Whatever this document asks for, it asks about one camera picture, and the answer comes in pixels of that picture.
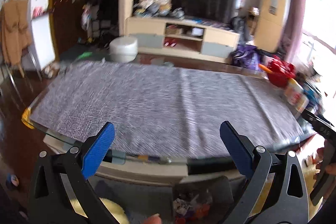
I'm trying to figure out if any red plastic basket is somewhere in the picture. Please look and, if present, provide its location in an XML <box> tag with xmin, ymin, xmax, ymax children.
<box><xmin>266</xmin><ymin>57</ymin><xmax>296</xmax><ymax>88</ymax></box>

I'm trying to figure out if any brown coat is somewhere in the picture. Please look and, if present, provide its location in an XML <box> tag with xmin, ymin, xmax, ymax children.
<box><xmin>0</xmin><ymin>0</ymin><xmax>32</xmax><ymax>65</ymax></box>

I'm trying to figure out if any blue round tin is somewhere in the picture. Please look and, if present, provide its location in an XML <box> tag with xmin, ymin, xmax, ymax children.
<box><xmin>304</xmin><ymin>85</ymin><xmax>322</xmax><ymax>109</ymax></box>

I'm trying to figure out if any purple bag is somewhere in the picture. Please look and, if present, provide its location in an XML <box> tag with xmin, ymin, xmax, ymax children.
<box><xmin>232</xmin><ymin>44</ymin><xmax>263</xmax><ymax>71</ymax></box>

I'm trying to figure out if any white board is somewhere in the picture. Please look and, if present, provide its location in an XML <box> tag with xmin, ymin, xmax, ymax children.
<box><xmin>31</xmin><ymin>12</ymin><xmax>56</xmax><ymax>70</ymax></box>

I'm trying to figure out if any person's right hand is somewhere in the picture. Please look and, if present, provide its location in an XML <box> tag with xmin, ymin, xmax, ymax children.
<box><xmin>316</xmin><ymin>147</ymin><xmax>336</xmax><ymax>176</ymax></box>

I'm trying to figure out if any grey woven table cloth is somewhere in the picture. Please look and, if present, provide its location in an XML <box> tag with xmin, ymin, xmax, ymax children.
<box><xmin>29</xmin><ymin>60</ymin><xmax>312</xmax><ymax>159</ymax></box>

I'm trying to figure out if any red foil wrapper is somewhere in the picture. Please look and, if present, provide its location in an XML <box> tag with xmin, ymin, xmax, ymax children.
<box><xmin>192</xmin><ymin>207</ymin><xmax>211</xmax><ymax>218</ymax></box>

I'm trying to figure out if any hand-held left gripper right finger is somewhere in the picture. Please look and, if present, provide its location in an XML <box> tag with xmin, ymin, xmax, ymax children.
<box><xmin>218</xmin><ymin>121</ymin><xmax>310</xmax><ymax>224</ymax></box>

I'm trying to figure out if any child's scooter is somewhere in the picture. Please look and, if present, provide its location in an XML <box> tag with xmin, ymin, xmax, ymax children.
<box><xmin>80</xmin><ymin>3</ymin><xmax>93</xmax><ymax>44</ymax></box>

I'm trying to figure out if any window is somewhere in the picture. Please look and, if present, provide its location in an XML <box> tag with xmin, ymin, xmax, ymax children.
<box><xmin>299</xmin><ymin>0</ymin><xmax>336</xmax><ymax>84</ymax></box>

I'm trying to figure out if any cardboard box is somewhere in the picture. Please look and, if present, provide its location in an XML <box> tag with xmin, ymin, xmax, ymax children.
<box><xmin>248</xmin><ymin>7</ymin><xmax>259</xmax><ymax>31</ymax></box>

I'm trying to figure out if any colourful doll toy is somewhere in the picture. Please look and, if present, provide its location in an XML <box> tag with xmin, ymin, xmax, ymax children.
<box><xmin>6</xmin><ymin>174</ymin><xmax>20</xmax><ymax>189</ymax></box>

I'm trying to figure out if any black flat television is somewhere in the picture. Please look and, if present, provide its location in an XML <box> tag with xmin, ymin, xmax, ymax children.
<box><xmin>171</xmin><ymin>0</ymin><xmax>243</xmax><ymax>25</ymax></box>

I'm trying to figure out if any dark grey trash bin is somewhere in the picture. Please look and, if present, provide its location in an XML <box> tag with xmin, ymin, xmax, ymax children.
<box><xmin>172</xmin><ymin>175</ymin><xmax>235</xmax><ymax>224</ymax></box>

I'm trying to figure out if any beige television cabinet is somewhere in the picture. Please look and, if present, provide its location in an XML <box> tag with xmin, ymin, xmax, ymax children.
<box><xmin>125</xmin><ymin>16</ymin><xmax>241</xmax><ymax>63</ymax></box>

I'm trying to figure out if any brown wooden door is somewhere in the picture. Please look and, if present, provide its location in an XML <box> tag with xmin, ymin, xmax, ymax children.
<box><xmin>48</xmin><ymin>0</ymin><xmax>91</xmax><ymax>57</ymax></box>

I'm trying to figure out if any orange toy handle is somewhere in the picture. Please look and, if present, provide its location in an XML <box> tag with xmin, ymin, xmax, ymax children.
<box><xmin>258</xmin><ymin>63</ymin><xmax>273</xmax><ymax>74</ymax></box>

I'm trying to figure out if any white glass-top coffee table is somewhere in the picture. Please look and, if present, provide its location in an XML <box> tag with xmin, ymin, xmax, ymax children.
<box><xmin>22</xmin><ymin>56</ymin><xmax>316</xmax><ymax>186</ymax></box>

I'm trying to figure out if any grey jacket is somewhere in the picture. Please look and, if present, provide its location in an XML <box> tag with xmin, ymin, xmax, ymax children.
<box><xmin>231</xmin><ymin>15</ymin><xmax>250</xmax><ymax>42</ymax></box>

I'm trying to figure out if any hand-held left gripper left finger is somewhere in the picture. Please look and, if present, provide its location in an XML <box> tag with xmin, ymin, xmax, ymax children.
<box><xmin>28</xmin><ymin>122</ymin><xmax>118</xmax><ymax>224</ymax></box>

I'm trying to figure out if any yellow fluffy cushion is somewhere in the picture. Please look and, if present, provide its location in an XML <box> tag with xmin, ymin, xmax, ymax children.
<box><xmin>302</xmin><ymin>155</ymin><xmax>326</xmax><ymax>212</ymax></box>
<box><xmin>70</xmin><ymin>198</ymin><xmax>130</xmax><ymax>224</ymax></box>

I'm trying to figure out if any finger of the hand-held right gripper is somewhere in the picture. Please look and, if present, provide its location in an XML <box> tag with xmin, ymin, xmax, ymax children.
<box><xmin>301</xmin><ymin>109</ymin><xmax>336</xmax><ymax>136</ymax></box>

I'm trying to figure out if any yellow table corner guard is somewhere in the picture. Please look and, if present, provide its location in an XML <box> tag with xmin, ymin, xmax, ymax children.
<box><xmin>21</xmin><ymin>107</ymin><xmax>36</xmax><ymax>130</ymax></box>

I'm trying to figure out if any white round stool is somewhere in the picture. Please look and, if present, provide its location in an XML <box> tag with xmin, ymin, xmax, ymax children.
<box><xmin>109</xmin><ymin>36</ymin><xmax>139</xmax><ymax>63</ymax></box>

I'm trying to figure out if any beige standing air conditioner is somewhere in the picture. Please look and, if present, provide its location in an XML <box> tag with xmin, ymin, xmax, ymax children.
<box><xmin>253</xmin><ymin>0</ymin><xmax>292</xmax><ymax>54</ymax></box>

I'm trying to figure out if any person's left hand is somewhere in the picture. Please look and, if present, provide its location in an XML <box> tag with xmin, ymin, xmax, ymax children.
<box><xmin>144</xmin><ymin>214</ymin><xmax>162</xmax><ymax>224</ymax></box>

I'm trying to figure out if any pink curtain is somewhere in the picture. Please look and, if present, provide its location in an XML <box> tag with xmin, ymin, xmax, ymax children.
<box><xmin>285</xmin><ymin>0</ymin><xmax>307</xmax><ymax>65</ymax></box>

